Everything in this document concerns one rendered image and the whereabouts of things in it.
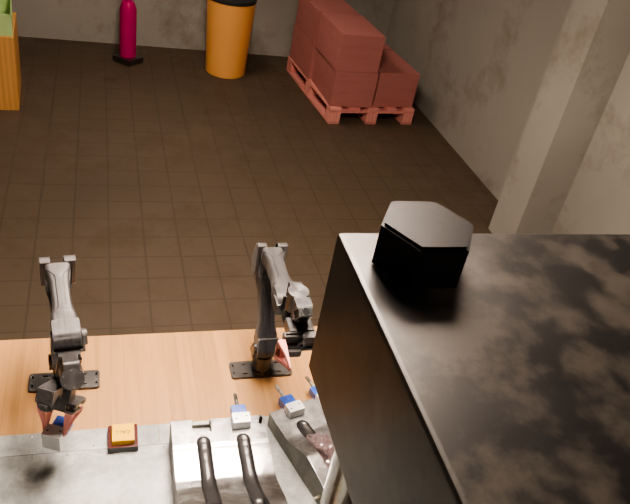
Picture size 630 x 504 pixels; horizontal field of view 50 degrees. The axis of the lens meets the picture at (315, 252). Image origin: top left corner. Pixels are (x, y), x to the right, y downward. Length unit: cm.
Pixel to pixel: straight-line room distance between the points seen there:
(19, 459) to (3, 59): 392
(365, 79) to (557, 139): 207
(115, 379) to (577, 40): 323
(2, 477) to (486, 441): 161
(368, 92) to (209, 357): 408
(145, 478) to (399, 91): 476
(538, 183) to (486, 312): 392
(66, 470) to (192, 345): 59
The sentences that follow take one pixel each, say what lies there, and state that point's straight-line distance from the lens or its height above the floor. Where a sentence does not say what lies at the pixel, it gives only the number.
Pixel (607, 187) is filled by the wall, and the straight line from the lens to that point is 448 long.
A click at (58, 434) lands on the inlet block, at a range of 189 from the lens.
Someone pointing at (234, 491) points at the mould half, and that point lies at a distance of 183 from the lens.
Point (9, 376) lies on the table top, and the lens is 226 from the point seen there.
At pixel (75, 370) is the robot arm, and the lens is 174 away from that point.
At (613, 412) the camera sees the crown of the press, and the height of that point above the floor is 201.
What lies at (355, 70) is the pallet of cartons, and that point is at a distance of 590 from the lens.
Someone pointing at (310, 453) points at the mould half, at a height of 90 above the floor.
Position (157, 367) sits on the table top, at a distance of 225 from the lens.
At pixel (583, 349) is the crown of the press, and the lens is 68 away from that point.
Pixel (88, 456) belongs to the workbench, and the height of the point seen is 80.
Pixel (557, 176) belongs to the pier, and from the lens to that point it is 462.
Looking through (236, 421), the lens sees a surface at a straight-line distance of 195.
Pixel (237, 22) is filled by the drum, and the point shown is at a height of 54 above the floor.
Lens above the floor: 239
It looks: 34 degrees down
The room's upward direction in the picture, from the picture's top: 11 degrees clockwise
